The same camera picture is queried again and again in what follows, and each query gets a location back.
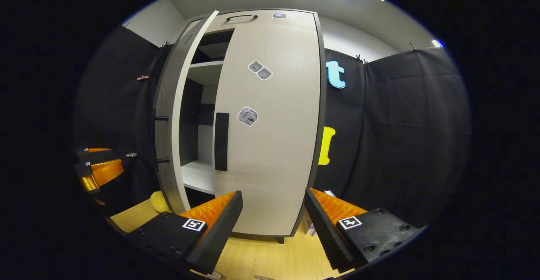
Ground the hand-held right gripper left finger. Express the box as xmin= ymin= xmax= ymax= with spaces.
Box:
xmin=128 ymin=191 xmax=244 ymax=275

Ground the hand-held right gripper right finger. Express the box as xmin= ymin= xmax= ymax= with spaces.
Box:
xmin=304 ymin=187 xmax=424 ymax=273

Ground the round white coaster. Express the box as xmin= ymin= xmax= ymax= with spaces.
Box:
xmin=190 ymin=269 xmax=222 ymax=280

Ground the light grey cabinet door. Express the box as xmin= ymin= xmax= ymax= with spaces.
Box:
xmin=153 ymin=10 xmax=220 ymax=215
xmin=212 ymin=21 xmax=326 ymax=237

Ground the grey cabinet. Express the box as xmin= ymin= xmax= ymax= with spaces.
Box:
xmin=152 ymin=8 xmax=327 ymax=245

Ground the yellow cloth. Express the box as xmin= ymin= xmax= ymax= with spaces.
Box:
xmin=151 ymin=191 xmax=173 ymax=214

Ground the black backdrop cloth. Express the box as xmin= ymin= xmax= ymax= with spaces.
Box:
xmin=73 ymin=25 xmax=472 ymax=230

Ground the white shelf board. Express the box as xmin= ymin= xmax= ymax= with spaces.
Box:
xmin=188 ymin=60 xmax=225 ymax=86

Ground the grey drawer front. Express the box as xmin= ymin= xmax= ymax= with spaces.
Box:
xmin=186 ymin=9 xmax=317 ymax=32

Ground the black left door handle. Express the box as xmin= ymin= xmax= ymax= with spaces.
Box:
xmin=154 ymin=116 xmax=170 ymax=164

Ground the black door handle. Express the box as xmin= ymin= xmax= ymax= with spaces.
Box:
xmin=214 ymin=112 xmax=230 ymax=172
xmin=154 ymin=116 xmax=170 ymax=164

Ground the black right door handle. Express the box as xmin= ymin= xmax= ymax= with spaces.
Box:
xmin=214 ymin=112 xmax=230 ymax=172

